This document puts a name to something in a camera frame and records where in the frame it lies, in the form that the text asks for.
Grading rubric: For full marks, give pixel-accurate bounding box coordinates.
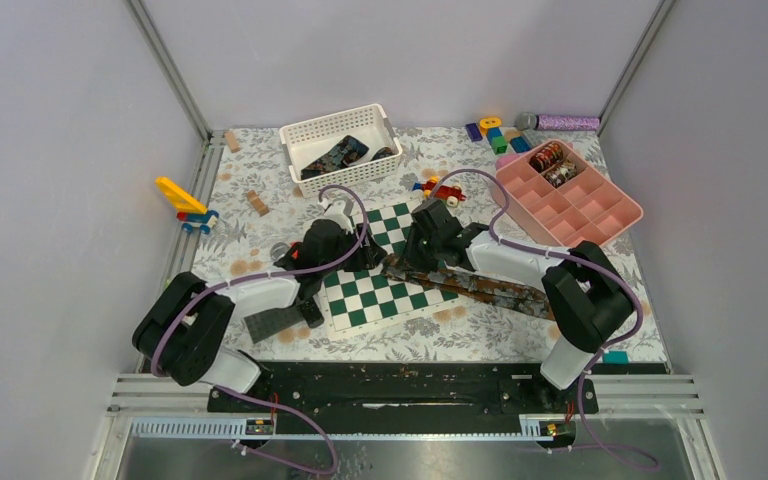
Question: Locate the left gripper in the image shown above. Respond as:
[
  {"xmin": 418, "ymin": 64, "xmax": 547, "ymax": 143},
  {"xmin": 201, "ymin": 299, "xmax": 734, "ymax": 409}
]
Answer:
[{"xmin": 319, "ymin": 223, "xmax": 386, "ymax": 277}]

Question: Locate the brown floral tie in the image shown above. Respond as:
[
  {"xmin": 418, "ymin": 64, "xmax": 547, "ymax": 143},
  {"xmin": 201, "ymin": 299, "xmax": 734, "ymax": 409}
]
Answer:
[{"xmin": 381, "ymin": 254, "xmax": 555, "ymax": 321}]

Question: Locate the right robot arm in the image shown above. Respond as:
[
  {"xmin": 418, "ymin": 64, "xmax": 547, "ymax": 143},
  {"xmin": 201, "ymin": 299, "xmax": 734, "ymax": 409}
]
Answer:
[{"xmin": 402, "ymin": 199, "xmax": 642, "ymax": 412}]

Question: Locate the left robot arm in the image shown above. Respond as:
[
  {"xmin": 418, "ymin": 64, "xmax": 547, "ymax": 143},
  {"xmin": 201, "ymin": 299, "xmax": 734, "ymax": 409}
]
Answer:
[{"xmin": 132, "ymin": 219, "xmax": 387, "ymax": 411}]

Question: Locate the black microphone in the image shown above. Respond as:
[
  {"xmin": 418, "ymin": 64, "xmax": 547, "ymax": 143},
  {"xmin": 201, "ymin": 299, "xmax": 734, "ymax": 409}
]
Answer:
[{"xmin": 270, "ymin": 242, "xmax": 325, "ymax": 329}]

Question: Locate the red toy car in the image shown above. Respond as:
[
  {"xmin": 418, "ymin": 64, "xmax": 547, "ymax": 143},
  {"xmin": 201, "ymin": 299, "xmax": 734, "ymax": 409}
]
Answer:
[{"xmin": 411, "ymin": 177, "xmax": 466, "ymax": 207}]

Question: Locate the green white chessboard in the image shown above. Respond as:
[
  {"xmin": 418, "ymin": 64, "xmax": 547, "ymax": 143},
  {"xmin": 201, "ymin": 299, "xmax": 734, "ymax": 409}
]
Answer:
[{"xmin": 319, "ymin": 199, "xmax": 462, "ymax": 340}]

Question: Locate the wooden block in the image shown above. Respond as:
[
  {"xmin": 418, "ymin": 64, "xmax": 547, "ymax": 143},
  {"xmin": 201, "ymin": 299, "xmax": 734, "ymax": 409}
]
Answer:
[
  {"xmin": 224, "ymin": 130, "xmax": 241, "ymax": 153},
  {"xmin": 246, "ymin": 190, "xmax": 270, "ymax": 217}
]

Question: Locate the white plastic basket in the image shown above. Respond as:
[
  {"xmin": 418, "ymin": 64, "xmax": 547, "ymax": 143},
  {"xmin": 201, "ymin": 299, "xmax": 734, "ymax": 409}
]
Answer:
[{"xmin": 279, "ymin": 103, "xmax": 403, "ymax": 197}]

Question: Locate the dark blue patterned tie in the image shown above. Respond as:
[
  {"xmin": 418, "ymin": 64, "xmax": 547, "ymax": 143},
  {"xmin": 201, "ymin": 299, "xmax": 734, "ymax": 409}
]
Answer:
[{"xmin": 287, "ymin": 134, "xmax": 403, "ymax": 186}]

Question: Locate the pink cylinder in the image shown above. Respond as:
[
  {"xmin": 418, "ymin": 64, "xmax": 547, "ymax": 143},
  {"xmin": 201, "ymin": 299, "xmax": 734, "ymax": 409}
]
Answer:
[{"xmin": 495, "ymin": 153, "xmax": 521, "ymax": 170}]

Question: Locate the grey lego baseplate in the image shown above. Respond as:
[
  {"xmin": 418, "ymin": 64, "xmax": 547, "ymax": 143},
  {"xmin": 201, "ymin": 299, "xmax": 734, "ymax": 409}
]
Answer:
[{"xmin": 244, "ymin": 306, "xmax": 305, "ymax": 343}]

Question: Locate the green block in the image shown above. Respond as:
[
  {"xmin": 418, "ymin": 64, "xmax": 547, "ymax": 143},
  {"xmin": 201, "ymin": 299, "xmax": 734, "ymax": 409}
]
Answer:
[{"xmin": 489, "ymin": 136, "xmax": 508, "ymax": 155}]

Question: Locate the purple block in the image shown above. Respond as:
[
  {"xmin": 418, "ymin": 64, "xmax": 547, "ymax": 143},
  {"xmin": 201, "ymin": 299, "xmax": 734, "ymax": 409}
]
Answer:
[{"xmin": 465, "ymin": 123, "xmax": 484, "ymax": 142}]

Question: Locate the blue block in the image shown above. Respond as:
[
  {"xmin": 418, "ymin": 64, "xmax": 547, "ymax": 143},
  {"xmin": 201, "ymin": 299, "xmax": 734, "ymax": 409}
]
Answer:
[{"xmin": 509, "ymin": 136, "xmax": 532, "ymax": 153}]

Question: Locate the pink compartment tray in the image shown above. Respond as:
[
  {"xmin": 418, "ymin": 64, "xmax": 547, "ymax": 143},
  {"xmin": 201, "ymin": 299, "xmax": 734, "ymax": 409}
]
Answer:
[{"xmin": 490, "ymin": 139, "xmax": 644, "ymax": 247}]

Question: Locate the yellow blue toy crane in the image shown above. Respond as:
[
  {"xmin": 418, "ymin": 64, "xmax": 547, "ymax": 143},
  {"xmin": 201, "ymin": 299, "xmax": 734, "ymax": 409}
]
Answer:
[{"xmin": 155, "ymin": 176, "xmax": 220, "ymax": 235}]

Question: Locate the brown rolled tie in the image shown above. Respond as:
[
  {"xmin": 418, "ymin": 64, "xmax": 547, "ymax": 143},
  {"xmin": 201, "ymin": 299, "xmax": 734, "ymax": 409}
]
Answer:
[{"xmin": 542, "ymin": 160, "xmax": 580, "ymax": 188}]

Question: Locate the red rolled tie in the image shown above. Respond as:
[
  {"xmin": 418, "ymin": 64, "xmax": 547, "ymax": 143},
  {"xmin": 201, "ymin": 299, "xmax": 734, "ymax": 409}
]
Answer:
[{"xmin": 529, "ymin": 142, "xmax": 564, "ymax": 173}]

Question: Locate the purple glitter microphone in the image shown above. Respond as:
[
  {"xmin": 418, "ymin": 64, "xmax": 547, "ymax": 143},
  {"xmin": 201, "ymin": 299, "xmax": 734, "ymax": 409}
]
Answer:
[{"xmin": 514, "ymin": 112, "xmax": 601, "ymax": 132}]

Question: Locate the teal block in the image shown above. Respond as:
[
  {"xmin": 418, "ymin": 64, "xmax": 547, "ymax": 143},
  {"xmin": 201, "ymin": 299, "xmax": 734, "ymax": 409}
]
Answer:
[{"xmin": 601, "ymin": 350, "xmax": 630, "ymax": 365}]

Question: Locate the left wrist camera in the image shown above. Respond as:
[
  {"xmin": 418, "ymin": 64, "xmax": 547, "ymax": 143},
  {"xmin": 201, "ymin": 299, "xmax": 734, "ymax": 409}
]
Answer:
[{"xmin": 323, "ymin": 200, "xmax": 354, "ymax": 232}]

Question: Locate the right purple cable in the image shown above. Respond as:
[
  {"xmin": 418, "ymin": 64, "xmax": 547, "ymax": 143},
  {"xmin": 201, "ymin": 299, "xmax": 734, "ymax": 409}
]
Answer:
[{"xmin": 428, "ymin": 168, "xmax": 662, "ymax": 472}]

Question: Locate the purple cable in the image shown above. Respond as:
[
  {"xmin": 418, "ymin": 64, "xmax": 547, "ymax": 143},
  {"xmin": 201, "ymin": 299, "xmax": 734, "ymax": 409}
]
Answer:
[
  {"xmin": 428, "ymin": 168, "xmax": 662, "ymax": 472},
  {"xmin": 149, "ymin": 184, "xmax": 372, "ymax": 477}
]

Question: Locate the yellow ring block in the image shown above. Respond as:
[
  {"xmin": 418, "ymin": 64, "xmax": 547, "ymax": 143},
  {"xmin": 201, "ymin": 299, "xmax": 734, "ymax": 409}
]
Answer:
[{"xmin": 478, "ymin": 117, "xmax": 502, "ymax": 131}]

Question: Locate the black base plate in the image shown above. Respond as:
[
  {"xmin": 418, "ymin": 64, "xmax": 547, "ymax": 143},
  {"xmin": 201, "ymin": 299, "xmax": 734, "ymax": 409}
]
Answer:
[{"xmin": 207, "ymin": 360, "xmax": 670, "ymax": 436}]

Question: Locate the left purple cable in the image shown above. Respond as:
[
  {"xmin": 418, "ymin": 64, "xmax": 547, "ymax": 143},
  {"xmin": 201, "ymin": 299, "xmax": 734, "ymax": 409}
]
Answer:
[{"xmin": 149, "ymin": 184, "xmax": 372, "ymax": 477}]

